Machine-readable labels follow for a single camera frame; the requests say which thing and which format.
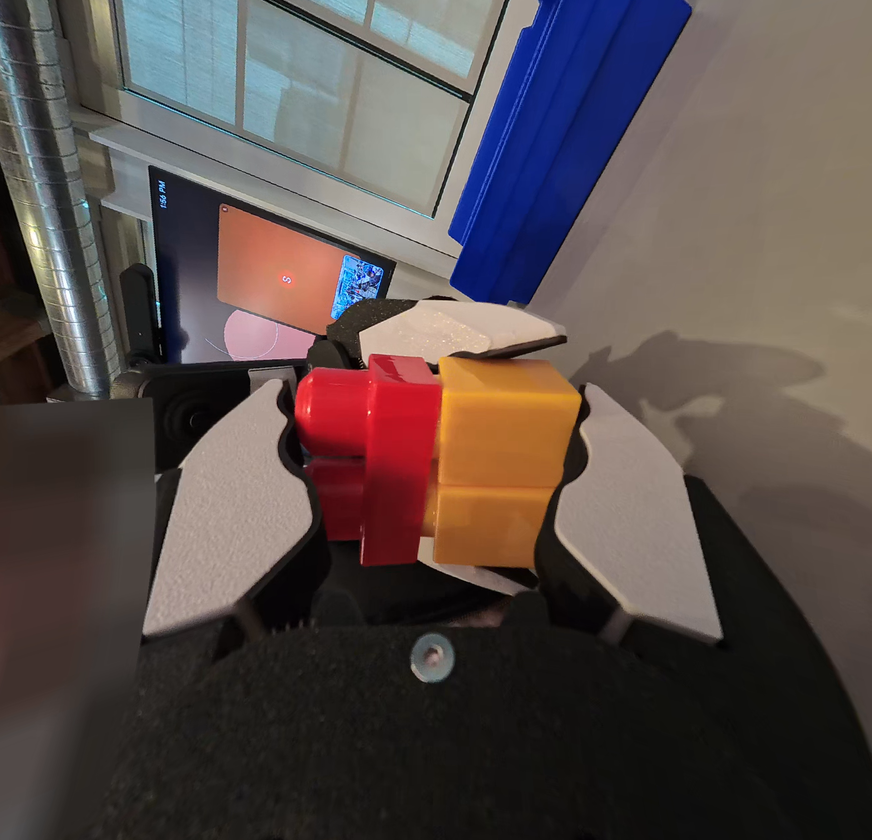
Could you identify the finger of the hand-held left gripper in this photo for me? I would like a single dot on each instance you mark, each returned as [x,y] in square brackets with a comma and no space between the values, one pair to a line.
[443,329]
[477,579]

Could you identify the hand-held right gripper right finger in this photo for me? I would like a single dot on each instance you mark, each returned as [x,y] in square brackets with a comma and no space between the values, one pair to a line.
[634,527]

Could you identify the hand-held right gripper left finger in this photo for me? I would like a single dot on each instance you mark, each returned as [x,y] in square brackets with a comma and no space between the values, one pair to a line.
[225,527]

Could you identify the yellow mega block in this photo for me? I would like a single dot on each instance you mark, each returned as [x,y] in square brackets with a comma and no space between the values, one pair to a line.
[504,431]

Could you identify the red mega block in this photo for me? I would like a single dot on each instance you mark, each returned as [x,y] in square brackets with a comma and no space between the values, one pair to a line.
[395,459]

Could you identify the blue storage bin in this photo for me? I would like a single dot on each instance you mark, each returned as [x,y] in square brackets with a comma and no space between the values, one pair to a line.
[572,118]

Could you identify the computer monitor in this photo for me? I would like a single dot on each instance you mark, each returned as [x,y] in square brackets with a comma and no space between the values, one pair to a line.
[205,281]

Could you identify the glass window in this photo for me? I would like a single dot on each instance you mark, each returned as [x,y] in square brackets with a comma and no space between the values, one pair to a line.
[300,77]

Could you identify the silver duct pipe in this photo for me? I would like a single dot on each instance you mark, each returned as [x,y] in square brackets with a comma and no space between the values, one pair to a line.
[48,172]

